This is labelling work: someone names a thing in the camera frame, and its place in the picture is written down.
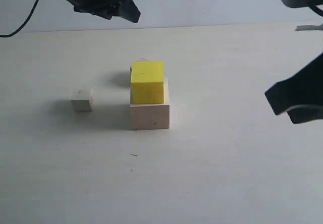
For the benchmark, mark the yellow cube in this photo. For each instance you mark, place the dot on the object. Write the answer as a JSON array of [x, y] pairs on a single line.
[[147, 82]]

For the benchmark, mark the large wooden cube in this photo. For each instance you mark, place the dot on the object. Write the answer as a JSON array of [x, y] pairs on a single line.
[[151, 116]]

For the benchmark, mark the small white wooden cube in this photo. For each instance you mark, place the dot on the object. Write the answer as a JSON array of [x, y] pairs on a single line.
[[82, 99]]

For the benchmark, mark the medium wooden cube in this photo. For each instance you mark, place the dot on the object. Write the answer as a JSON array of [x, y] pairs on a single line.
[[139, 60]]

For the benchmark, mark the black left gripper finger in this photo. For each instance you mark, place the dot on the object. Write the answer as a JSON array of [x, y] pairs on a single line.
[[128, 11]]

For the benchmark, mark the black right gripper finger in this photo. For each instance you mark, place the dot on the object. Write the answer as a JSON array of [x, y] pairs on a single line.
[[302, 90], [300, 114]]

